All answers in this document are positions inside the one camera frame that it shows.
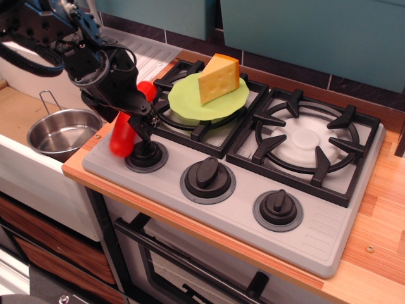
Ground right black stove knob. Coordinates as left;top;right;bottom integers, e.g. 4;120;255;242
253;189;304;232

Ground yellow toy cheese wedge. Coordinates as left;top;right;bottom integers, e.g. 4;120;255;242
198;54;240;105

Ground right black burner grate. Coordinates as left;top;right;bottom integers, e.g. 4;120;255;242
227;88;383;207

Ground teal wall cabinet left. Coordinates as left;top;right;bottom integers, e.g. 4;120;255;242
96;0;216;40

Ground middle black stove knob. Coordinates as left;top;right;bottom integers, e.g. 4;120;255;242
180;156;236;205

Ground black burner grate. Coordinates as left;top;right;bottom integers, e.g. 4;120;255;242
227;88;383;207
153;60;269;158

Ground wooden drawer fronts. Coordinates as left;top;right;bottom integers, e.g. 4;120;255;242
1;193;125;303

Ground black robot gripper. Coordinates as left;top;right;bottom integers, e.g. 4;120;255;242
71;47;159;145

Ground white right burner disc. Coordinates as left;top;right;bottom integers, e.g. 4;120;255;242
261;108;351;168

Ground left black burner grate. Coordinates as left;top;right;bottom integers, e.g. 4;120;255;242
153;60;269;158

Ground black stove knob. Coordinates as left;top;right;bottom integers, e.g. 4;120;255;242
180;156;236;205
125;141;168;174
253;189;304;232

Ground red toy sausage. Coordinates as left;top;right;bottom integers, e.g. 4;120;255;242
109;81;158;158

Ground black braided cable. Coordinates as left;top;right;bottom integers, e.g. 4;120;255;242
0;41;66;77

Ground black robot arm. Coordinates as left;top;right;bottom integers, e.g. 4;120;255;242
1;1;158;143

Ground small steel pot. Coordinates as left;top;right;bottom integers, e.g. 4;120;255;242
27;108;103;163

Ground left black stove knob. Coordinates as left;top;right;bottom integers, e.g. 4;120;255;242
125;141;168;174

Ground grey toy stove top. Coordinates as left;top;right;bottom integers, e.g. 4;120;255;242
82;58;387;279

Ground white toy sink unit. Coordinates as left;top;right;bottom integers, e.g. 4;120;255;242
0;25;184;243

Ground oven door with black handle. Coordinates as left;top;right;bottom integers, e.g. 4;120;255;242
114;214;320;303

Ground light green plastic plate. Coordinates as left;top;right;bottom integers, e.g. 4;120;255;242
168;73;250;121

